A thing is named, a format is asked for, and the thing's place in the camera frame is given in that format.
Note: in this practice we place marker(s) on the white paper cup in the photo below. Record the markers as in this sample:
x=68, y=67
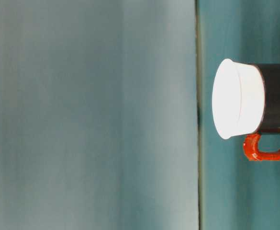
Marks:
x=235, y=100

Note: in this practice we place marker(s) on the blue-green table cloth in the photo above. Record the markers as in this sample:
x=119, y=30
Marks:
x=245, y=191

